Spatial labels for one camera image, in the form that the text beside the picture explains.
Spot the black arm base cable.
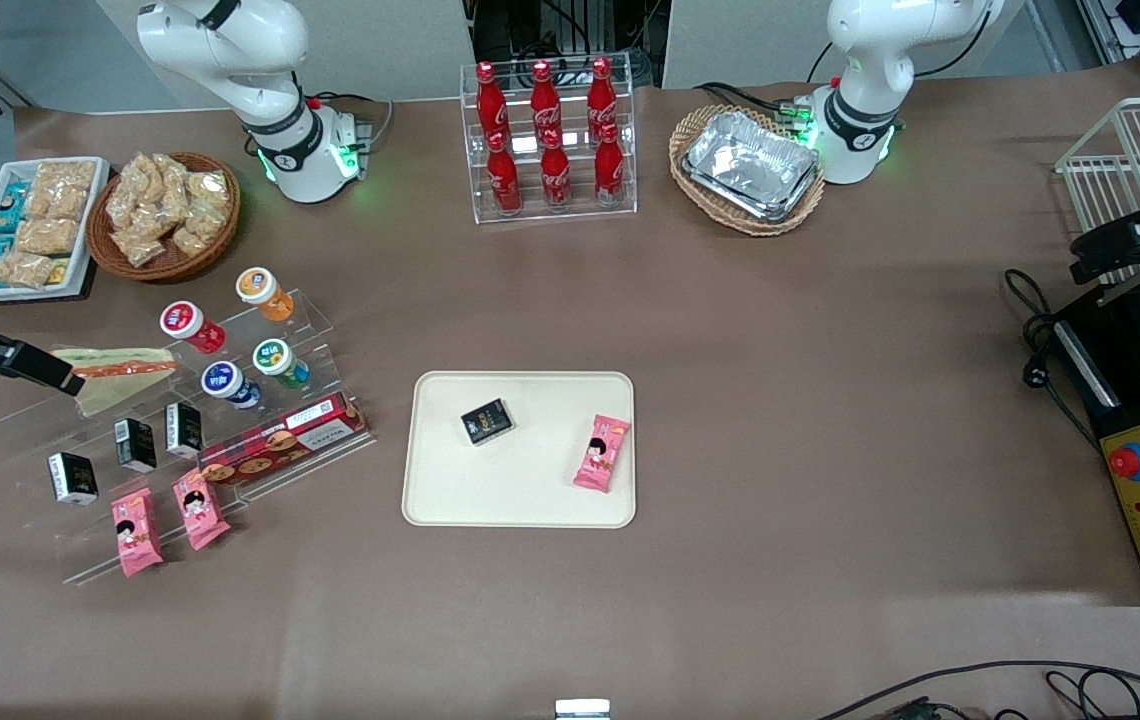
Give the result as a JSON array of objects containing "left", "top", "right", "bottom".
[{"left": 694, "top": 81, "right": 813, "bottom": 127}]

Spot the red gum bottle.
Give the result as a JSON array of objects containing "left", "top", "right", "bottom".
[{"left": 159, "top": 300, "right": 228, "bottom": 356}]

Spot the stack of foil trays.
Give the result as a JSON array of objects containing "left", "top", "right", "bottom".
[{"left": 681, "top": 109, "right": 822, "bottom": 224}]

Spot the black floor cable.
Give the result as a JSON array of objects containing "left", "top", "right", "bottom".
[{"left": 814, "top": 659, "right": 1140, "bottom": 720}]

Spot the white wire rack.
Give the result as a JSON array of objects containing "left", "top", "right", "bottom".
[{"left": 1054, "top": 94, "right": 1140, "bottom": 301}]

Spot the small black box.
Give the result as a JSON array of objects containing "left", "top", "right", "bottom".
[
  {"left": 47, "top": 452, "right": 100, "bottom": 507},
  {"left": 461, "top": 398, "right": 515, "bottom": 447},
  {"left": 164, "top": 401, "right": 205, "bottom": 460},
  {"left": 114, "top": 417, "right": 159, "bottom": 474}
]

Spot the brown wicker basket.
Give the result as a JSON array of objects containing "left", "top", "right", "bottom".
[{"left": 85, "top": 151, "right": 242, "bottom": 283}]

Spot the blue gum bottle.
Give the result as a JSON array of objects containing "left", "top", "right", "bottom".
[{"left": 201, "top": 360, "right": 263, "bottom": 411}]

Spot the red tartan shortbread box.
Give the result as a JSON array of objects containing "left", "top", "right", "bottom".
[{"left": 197, "top": 391, "right": 370, "bottom": 488}]

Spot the plastic sandwich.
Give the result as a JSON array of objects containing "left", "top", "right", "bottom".
[{"left": 50, "top": 346, "right": 179, "bottom": 417}]

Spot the green gum bottle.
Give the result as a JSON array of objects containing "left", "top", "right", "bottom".
[{"left": 251, "top": 338, "right": 312, "bottom": 390}]

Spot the dark background equipment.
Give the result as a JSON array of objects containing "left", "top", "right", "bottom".
[{"left": 468, "top": 0, "right": 673, "bottom": 89}]

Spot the clear acrylic stepped shelf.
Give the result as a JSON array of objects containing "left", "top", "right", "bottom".
[{"left": 0, "top": 287, "right": 379, "bottom": 587}]

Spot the black power cable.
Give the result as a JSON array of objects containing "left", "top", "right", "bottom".
[{"left": 1002, "top": 267, "right": 1103, "bottom": 447}]

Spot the pink cartoon snack packet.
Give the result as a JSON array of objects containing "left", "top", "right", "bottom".
[
  {"left": 573, "top": 413, "right": 632, "bottom": 494},
  {"left": 172, "top": 467, "right": 232, "bottom": 552},
  {"left": 110, "top": 487, "right": 165, "bottom": 579}
]

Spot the black sealing machine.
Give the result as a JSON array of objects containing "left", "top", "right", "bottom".
[{"left": 1049, "top": 280, "right": 1140, "bottom": 607}]

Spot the red cola bottle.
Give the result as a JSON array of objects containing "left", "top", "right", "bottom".
[
  {"left": 485, "top": 129, "right": 524, "bottom": 215},
  {"left": 586, "top": 56, "right": 619, "bottom": 132},
  {"left": 593, "top": 122, "right": 626, "bottom": 205},
  {"left": 474, "top": 61, "right": 510, "bottom": 142},
  {"left": 529, "top": 59, "right": 562, "bottom": 137},
  {"left": 539, "top": 127, "right": 573, "bottom": 209}
]

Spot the cream rectangular tray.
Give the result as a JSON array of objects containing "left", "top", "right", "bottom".
[{"left": 402, "top": 371, "right": 637, "bottom": 529}]

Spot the clear acrylic bottle rack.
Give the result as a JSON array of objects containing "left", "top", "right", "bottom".
[{"left": 459, "top": 51, "right": 639, "bottom": 226}]

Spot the orange gum bottle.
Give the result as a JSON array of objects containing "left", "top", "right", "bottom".
[{"left": 235, "top": 266, "right": 296, "bottom": 323}]

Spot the light wicker basket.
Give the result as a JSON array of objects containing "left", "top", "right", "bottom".
[{"left": 668, "top": 103, "right": 827, "bottom": 238}]

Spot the grey arm base cable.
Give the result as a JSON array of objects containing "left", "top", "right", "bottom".
[{"left": 314, "top": 91, "right": 397, "bottom": 153}]

